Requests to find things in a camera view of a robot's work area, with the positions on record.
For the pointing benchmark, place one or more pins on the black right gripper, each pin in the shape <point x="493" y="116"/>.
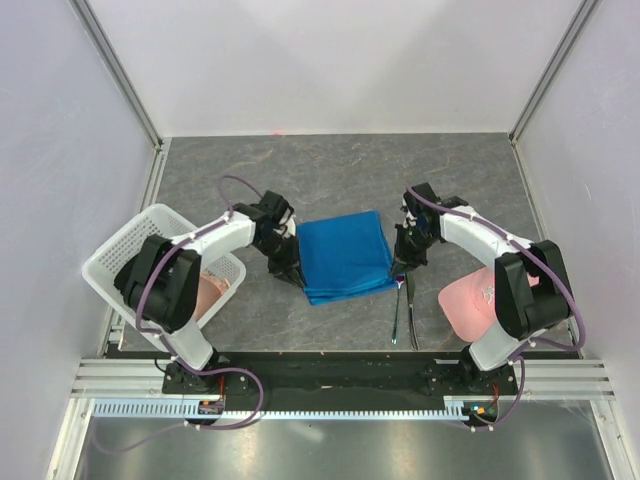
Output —
<point x="403" y="259"/>

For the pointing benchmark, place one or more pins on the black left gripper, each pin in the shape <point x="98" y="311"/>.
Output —
<point x="293" y="275"/>

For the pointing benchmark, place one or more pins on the blue cloth napkin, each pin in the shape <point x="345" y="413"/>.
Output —
<point x="344" y="257"/>

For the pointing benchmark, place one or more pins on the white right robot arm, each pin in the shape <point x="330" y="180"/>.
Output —
<point x="522" y="291"/>

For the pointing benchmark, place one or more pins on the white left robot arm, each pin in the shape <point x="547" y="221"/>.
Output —
<point x="160" y="283"/>

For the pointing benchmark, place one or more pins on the iridescent rainbow fork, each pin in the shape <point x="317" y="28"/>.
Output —
<point x="399" y="280"/>

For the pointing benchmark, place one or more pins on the silver table knife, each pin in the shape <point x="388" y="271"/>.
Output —
<point x="410" y="293"/>

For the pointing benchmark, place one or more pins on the pink baseball cap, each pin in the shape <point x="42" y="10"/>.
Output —
<point x="477" y="306"/>

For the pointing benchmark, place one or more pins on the pink cap in basket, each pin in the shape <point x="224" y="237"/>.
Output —
<point x="210" y="290"/>

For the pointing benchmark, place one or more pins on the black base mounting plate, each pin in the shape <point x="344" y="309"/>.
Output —
<point x="342" y="379"/>

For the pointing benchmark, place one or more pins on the black cloth in basket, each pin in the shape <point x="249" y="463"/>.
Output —
<point x="122" y="277"/>

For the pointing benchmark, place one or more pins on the white plastic perforated basket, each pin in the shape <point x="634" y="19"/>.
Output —
<point x="101" y="268"/>

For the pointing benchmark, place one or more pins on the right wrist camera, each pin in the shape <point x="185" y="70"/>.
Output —
<point x="421" y="201"/>

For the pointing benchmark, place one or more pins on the light blue cable duct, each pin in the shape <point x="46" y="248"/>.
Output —
<point x="181" y="409"/>

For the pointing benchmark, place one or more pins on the right aluminium frame post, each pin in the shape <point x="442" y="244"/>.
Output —
<point x="568" y="40"/>

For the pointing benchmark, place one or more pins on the aluminium frame post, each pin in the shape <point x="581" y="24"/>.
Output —
<point x="568" y="40"/>
<point x="108" y="54"/>

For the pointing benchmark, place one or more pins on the left aluminium frame post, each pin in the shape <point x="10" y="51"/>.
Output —
<point x="108" y="54"/>

